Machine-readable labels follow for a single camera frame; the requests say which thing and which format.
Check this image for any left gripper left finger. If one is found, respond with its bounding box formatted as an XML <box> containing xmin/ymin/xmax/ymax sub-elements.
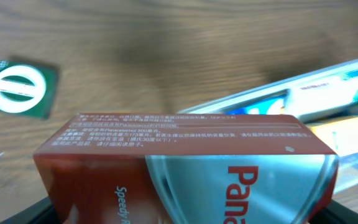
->
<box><xmin>0</xmin><ymin>197</ymin><xmax>62</xmax><ymax>224</ymax></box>

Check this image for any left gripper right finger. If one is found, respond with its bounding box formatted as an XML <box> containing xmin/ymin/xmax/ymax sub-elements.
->
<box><xmin>308</xmin><ymin>200</ymin><xmax>358</xmax><ymax>224</ymax></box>

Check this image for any red Panadol ActiFast box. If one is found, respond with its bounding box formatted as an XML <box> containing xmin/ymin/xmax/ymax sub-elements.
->
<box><xmin>34</xmin><ymin>113</ymin><xmax>339</xmax><ymax>224</ymax></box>

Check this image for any yellow medicine box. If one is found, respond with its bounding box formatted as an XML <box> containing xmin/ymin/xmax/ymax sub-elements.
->
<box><xmin>306</xmin><ymin>116</ymin><xmax>358</xmax><ymax>157</ymax></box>

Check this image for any clear plastic container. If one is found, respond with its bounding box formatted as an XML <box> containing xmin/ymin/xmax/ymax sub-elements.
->
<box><xmin>183</xmin><ymin>59</ymin><xmax>358</xmax><ymax>193</ymax></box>

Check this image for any white green Panadol box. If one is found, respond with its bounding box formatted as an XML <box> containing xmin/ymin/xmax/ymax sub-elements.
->
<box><xmin>284</xmin><ymin>70</ymin><xmax>358</xmax><ymax>121</ymax></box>

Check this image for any dark green square box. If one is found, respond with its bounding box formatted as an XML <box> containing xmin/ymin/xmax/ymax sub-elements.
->
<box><xmin>0</xmin><ymin>56</ymin><xmax>60</xmax><ymax>119</ymax></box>

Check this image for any blue fever patch box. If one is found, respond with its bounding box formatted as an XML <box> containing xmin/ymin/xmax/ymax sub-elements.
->
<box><xmin>226</xmin><ymin>95</ymin><xmax>286</xmax><ymax>115</ymax></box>

